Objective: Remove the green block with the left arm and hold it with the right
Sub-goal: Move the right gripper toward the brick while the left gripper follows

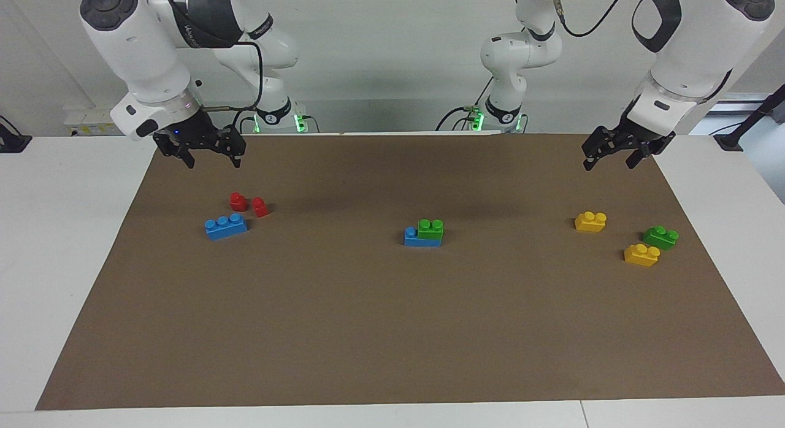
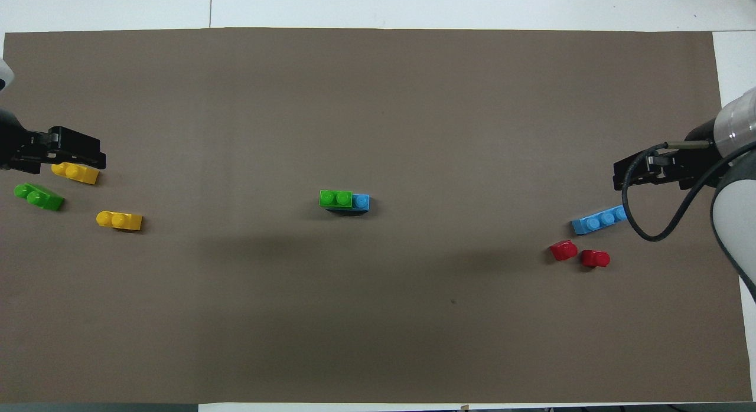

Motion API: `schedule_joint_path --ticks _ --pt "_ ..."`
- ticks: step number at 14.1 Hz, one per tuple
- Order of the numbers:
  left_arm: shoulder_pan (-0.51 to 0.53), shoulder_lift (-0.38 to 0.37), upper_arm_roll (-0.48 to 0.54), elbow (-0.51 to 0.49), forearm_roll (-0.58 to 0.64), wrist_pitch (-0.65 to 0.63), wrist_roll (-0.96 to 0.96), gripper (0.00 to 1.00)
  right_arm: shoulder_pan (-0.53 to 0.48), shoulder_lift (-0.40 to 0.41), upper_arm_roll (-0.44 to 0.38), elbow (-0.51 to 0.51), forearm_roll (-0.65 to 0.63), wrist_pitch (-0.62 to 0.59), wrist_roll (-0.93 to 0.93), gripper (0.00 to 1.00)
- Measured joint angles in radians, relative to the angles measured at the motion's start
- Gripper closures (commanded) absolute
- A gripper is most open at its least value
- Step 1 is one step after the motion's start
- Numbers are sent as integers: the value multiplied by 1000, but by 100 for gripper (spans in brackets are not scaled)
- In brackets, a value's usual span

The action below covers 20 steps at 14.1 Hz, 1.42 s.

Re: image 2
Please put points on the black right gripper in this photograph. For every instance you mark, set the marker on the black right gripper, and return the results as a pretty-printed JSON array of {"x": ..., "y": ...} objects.
[{"x": 691, "y": 167}]

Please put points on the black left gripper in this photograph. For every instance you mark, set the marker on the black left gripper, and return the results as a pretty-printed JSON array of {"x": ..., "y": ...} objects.
[{"x": 18, "y": 146}]

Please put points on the red one-stud toy block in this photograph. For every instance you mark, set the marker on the red one-stud toy block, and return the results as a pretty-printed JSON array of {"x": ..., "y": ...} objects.
[
  {"x": 563, "y": 251},
  {"x": 595, "y": 258}
]

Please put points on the blue three-stud toy block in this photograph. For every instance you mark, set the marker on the blue three-stud toy block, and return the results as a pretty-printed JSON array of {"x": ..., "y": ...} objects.
[
  {"x": 599, "y": 220},
  {"x": 361, "y": 202}
]

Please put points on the yellow two-stud toy block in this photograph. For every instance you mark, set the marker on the yellow two-stud toy block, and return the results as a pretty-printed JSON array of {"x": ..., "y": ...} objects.
[
  {"x": 75, "y": 172},
  {"x": 120, "y": 221}
]

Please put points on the green two-stud toy block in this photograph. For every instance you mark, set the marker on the green two-stud toy block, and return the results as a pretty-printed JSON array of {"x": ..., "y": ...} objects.
[
  {"x": 39, "y": 197},
  {"x": 335, "y": 198}
]

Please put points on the brown table mat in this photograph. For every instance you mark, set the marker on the brown table mat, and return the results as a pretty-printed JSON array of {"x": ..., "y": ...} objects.
[{"x": 378, "y": 105}]

